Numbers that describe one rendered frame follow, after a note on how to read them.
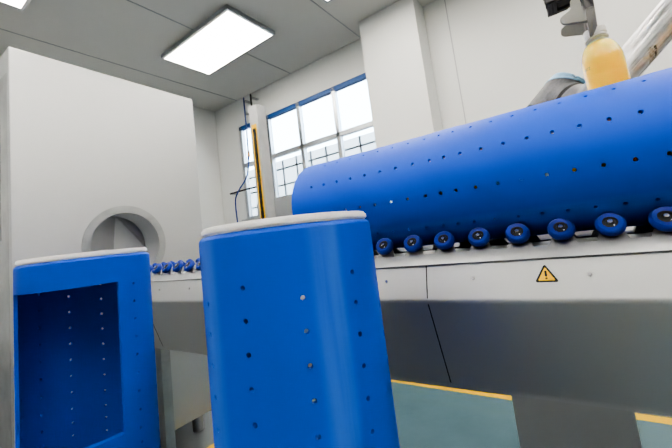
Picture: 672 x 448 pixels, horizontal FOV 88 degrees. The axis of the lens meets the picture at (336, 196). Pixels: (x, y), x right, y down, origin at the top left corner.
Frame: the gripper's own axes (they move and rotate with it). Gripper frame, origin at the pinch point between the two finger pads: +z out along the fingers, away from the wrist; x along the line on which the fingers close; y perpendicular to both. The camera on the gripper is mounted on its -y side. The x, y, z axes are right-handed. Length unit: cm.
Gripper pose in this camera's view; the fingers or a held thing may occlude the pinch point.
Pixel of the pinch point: (594, 33)
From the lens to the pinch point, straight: 97.6
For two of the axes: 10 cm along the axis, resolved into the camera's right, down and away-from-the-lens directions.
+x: -5.6, -0.2, -8.3
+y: -8.2, 1.6, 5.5
